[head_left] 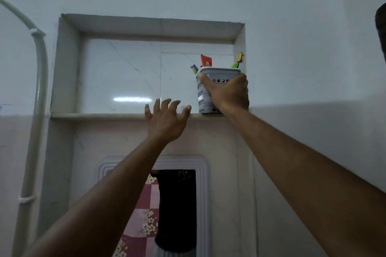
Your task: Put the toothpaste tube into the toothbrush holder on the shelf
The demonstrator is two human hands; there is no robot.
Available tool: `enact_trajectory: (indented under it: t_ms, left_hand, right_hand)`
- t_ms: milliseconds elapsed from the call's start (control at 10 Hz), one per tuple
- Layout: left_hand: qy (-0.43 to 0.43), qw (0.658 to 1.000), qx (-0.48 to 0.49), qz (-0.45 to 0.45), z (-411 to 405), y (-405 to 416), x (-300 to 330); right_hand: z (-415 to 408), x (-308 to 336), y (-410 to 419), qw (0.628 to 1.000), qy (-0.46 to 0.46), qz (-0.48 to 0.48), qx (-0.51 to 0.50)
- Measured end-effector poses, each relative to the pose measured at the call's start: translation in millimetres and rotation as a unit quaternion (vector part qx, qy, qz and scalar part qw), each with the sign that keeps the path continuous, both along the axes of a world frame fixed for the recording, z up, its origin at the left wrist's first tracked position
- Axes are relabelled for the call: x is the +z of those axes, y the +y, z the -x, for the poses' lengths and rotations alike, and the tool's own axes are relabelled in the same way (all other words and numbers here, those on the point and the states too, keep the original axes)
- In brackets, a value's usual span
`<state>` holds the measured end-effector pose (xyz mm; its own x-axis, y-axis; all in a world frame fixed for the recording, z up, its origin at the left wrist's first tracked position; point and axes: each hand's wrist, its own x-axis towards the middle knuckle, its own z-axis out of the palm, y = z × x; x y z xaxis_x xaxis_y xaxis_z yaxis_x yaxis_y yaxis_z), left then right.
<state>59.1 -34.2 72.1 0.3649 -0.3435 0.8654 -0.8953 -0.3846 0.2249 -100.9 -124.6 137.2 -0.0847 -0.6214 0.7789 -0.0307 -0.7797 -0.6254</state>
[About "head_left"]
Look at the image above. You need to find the person's right hand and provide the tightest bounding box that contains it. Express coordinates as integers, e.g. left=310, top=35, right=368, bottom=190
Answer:
left=196, top=72, right=250, bottom=114

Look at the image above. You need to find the person's left hand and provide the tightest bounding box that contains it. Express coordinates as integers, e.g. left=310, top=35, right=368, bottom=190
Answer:
left=144, top=98, right=192, bottom=146

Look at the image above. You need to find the grey perforated plastic holder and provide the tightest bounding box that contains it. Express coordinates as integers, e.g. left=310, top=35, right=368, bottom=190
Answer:
left=196, top=67, right=242, bottom=114

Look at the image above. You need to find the person's right forearm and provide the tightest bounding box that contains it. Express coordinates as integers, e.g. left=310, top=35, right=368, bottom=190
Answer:
left=222, top=106, right=386, bottom=257

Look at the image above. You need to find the person's left forearm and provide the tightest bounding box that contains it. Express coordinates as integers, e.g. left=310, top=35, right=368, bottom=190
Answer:
left=23, top=136, right=169, bottom=257

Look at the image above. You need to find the green yellow purple toothbrush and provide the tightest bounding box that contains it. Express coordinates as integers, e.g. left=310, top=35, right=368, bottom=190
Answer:
left=231, top=52, right=245, bottom=69

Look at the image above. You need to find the white framed wall mirror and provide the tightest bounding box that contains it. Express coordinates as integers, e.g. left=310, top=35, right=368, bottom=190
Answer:
left=98, top=155, right=211, bottom=257

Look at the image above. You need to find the white wall pipe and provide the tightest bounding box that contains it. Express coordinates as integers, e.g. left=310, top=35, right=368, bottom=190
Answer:
left=0, top=0, right=49, bottom=257

